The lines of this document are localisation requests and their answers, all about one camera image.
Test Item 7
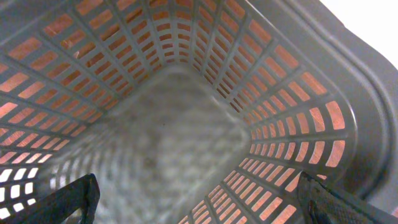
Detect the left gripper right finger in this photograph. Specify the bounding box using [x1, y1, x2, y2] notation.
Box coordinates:
[296, 172, 397, 224]

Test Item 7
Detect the grey plastic mesh basket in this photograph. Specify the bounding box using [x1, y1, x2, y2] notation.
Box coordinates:
[1, 0, 397, 223]

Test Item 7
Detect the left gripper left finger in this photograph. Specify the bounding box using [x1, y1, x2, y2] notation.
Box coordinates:
[1, 174, 100, 223]

